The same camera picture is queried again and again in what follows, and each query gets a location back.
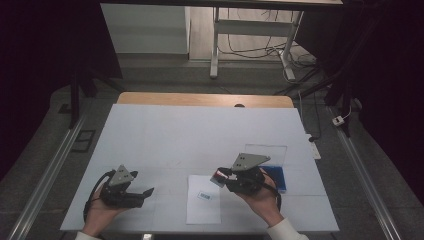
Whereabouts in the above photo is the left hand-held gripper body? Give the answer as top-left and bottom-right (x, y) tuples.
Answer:
(99, 164), (145, 208)

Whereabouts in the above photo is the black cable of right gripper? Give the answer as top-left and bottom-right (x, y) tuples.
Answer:
(263, 181), (283, 212)

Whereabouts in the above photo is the red stamp with grey base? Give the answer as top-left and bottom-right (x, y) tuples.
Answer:
(209, 169), (228, 188)

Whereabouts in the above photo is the tangle of black cables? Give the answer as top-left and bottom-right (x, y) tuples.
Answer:
(218, 8), (318, 68)

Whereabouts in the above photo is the dark floor plate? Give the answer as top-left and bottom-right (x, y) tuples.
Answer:
(71, 129), (96, 153)

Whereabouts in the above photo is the black stand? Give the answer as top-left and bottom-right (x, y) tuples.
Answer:
(273, 0), (368, 138)
(68, 66), (124, 129)

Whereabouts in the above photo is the person's left hand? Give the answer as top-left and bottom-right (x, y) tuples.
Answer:
(82, 186), (128, 238)

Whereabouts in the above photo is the white desk frame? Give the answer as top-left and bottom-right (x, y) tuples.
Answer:
(209, 6), (304, 81)

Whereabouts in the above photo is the white paper sheet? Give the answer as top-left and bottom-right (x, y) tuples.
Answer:
(185, 174), (223, 225)

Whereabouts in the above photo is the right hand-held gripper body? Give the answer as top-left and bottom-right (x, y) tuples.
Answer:
(226, 152), (272, 196)

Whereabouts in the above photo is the clear plastic sleeve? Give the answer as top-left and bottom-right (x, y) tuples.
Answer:
(244, 143), (288, 194)

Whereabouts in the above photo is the person's right hand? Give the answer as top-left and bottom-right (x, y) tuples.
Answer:
(234, 168), (284, 228)

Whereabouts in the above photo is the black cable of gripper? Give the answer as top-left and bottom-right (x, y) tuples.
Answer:
(83, 169), (116, 222)
(263, 181), (283, 212)

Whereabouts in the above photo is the grey cabinet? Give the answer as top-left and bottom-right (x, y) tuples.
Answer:
(99, 3), (191, 55)

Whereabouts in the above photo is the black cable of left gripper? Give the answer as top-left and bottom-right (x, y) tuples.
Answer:
(83, 169), (116, 222)

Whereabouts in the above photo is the white table cover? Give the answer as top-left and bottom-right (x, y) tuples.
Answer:
(59, 103), (339, 233)

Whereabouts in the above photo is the dark curtain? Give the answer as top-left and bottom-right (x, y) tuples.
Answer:
(296, 0), (424, 204)
(0, 0), (123, 181)

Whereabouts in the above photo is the metal floor rail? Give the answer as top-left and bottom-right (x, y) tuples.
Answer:
(6, 109), (88, 240)
(328, 106), (404, 240)

